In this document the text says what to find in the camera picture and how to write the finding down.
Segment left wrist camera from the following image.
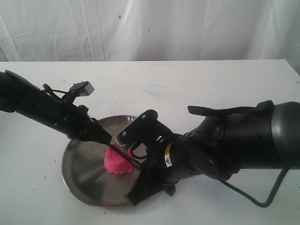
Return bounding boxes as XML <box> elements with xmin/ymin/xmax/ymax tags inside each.
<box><xmin>69</xmin><ymin>81</ymin><xmax>94</xmax><ymax>97</ymax></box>

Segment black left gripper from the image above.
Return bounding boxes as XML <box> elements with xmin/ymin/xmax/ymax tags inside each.
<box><xmin>39</xmin><ymin>93</ymin><xmax>112</xmax><ymax>145</ymax></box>

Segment pink dough lump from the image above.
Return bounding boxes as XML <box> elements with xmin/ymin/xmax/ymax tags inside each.
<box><xmin>104</xmin><ymin>148</ymin><xmax>133</xmax><ymax>174</ymax></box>

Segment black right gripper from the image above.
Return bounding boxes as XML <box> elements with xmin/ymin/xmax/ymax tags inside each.
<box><xmin>124</xmin><ymin>134</ymin><xmax>202</xmax><ymax>206</ymax></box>

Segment black knife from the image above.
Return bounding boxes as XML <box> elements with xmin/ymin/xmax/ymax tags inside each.
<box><xmin>107</xmin><ymin>144</ymin><xmax>142</xmax><ymax>171</ymax></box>

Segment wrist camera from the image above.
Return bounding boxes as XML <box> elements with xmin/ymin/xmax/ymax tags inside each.
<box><xmin>115</xmin><ymin>109</ymin><xmax>178</xmax><ymax>159</ymax></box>
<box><xmin>69</xmin><ymin>81</ymin><xmax>94</xmax><ymax>97</ymax></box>

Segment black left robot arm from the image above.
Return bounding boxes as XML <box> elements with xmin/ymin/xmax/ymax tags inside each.
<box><xmin>0</xmin><ymin>70</ymin><xmax>112</xmax><ymax>145</ymax></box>

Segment round stainless steel plate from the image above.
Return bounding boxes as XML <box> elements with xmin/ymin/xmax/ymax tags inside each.
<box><xmin>61</xmin><ymin>114</ymin><xmax>150</xmax><ymax>203</ymax></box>

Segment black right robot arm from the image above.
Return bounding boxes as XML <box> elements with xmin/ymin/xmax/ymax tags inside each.
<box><xmin>120</xmin><ymin>100</ymin><xmax>300</xmax><ymax>208</ymax></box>

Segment white plastic backdrop sheet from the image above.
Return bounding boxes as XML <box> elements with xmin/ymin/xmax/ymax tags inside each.
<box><xmin>0</xmin><ymin>0</ymin><xmax>300</xmax><ymax>63</ymax></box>

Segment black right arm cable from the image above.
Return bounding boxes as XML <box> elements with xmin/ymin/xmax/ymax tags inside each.
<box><xmin>222</xmin><ymin>167</ymin><xmax>289</xmax><ymax>208</ymax></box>

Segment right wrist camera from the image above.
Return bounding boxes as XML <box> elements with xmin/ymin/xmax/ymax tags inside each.
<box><xmin>115</xmin><ymin>109</ymin><xmax>178</xmax><ymax>159</ymax></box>

